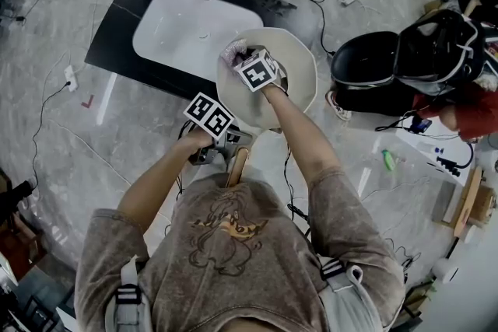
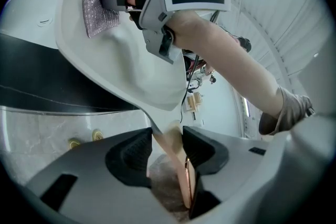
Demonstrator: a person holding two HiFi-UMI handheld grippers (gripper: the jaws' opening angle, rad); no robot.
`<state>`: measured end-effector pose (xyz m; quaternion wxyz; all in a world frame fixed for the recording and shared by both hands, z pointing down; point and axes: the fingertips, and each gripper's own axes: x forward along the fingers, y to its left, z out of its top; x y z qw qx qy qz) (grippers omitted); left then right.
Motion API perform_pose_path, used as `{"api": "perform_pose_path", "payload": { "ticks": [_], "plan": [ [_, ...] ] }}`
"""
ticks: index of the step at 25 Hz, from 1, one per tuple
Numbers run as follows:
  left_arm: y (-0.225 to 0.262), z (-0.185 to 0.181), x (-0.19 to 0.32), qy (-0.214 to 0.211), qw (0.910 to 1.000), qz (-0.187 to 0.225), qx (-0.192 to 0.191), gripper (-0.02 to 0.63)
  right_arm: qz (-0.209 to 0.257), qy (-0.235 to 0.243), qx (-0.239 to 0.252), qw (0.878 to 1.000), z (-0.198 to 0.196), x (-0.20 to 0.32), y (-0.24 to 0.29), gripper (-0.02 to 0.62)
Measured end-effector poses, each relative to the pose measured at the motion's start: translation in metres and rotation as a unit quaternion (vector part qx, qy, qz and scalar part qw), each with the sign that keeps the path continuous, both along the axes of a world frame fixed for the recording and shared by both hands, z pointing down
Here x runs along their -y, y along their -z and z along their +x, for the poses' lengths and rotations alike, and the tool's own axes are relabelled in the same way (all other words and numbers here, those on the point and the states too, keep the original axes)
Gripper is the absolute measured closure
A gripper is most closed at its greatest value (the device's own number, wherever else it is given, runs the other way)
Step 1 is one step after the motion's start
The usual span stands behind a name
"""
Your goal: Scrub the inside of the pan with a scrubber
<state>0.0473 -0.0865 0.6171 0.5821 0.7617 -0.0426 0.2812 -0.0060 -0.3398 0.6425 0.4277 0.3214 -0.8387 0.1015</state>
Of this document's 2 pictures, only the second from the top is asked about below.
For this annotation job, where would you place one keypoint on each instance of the person's shoe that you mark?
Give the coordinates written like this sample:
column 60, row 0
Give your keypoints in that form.
column 97, row 134
column 73, row 143

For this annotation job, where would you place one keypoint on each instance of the person's right shoe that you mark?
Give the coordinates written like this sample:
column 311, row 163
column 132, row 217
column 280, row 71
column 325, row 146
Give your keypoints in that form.
column 97, row 134

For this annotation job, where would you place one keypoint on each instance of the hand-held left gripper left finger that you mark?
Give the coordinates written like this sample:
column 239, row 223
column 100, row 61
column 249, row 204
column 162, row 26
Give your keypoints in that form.
column 92, row 191

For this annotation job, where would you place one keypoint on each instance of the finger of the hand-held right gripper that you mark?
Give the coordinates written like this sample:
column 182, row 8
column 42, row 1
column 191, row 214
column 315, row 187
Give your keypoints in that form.
column 110, row 2

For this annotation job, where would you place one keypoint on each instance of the dark sink cabinet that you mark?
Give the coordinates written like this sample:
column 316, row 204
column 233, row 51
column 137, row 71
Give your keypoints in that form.
column 39, row 73

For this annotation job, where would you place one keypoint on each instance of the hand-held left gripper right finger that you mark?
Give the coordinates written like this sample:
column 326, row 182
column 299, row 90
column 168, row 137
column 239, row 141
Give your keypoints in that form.
column 236, row 165

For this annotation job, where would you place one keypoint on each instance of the white sink basin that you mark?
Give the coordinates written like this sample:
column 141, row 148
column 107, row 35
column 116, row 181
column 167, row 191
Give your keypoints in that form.
column 31, row 8

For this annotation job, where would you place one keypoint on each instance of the brown printed t-shirt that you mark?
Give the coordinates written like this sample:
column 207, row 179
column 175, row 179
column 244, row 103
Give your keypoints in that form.
column 288, row 110

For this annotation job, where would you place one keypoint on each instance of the person's right forearm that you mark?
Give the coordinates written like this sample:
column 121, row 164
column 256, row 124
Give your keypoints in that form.
column 231, row 60

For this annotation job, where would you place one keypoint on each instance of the person's left shoe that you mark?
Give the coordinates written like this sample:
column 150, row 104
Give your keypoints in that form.
column 73, row 143

